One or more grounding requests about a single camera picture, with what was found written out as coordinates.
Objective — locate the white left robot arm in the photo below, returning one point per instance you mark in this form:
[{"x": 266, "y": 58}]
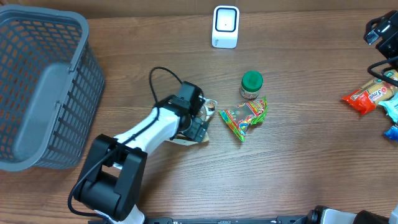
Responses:
[{"x": 108, "y": 187}]

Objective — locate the orange pasta packet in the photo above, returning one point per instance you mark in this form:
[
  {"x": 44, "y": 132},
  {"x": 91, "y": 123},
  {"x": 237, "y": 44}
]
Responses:
[{"x": 366, "y": 98}]

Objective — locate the white brown cookie bag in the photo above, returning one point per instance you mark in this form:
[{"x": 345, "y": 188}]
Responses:
[{"x": 205, "y": 113}]

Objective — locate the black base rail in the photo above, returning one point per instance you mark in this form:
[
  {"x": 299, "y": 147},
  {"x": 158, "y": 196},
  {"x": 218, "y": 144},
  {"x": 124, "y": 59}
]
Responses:
[{"x": 224, "y": 221}]

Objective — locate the green candy bag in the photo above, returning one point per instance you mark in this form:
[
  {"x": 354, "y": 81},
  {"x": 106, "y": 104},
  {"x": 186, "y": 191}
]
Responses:
[{"x": 239, "y": 118}]

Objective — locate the grey plastic basket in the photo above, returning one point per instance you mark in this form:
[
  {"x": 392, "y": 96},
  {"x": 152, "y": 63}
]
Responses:
[{"x": 51, "y": 86}]

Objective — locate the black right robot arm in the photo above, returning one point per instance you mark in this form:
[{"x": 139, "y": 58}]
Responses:
[{"x": 385, "y": 70}]

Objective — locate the white barcode scanner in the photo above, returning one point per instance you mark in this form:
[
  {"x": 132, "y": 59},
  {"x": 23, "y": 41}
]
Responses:
[{"x": 225, "y": 27}]

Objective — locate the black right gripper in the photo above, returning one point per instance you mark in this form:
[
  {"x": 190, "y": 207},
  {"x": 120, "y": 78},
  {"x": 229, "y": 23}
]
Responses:
[{"x": 388, "y": 42}]

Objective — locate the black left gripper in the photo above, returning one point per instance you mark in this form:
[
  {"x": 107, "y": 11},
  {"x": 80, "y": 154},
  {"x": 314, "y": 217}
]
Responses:
[{"x": 193, "y": 133}]

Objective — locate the teal wipes packet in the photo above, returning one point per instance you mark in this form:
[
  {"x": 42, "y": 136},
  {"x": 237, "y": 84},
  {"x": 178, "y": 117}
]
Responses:
[{"x": 390, "y": 107}]

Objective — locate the blue packet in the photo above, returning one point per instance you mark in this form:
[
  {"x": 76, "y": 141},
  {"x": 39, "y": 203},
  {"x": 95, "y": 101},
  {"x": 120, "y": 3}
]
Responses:
[{"x": 392, "y": 133}]

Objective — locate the green capped bottle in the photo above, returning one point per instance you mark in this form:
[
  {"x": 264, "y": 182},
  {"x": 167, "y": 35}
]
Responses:
[{"x": 251, "y": 83}]

